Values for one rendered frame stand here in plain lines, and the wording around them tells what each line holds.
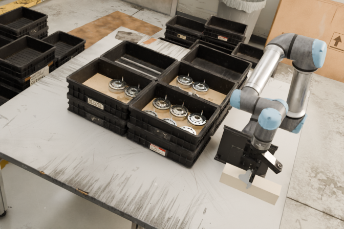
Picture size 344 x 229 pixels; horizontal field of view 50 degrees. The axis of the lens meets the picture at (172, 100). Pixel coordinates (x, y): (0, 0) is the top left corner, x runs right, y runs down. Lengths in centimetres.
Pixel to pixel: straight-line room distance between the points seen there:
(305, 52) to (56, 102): 139
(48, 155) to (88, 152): 19
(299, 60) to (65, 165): 119
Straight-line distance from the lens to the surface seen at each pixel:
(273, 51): 167
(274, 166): 148
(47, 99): 229
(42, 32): 355
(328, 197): 316
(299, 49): 169
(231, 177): 156
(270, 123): 135
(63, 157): 192
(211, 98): 220
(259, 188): 156
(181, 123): 197
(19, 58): 311
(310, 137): 364
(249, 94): 148
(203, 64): 253
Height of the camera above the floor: 207
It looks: 36 degrees down
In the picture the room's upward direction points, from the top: 10 degrees clockwise
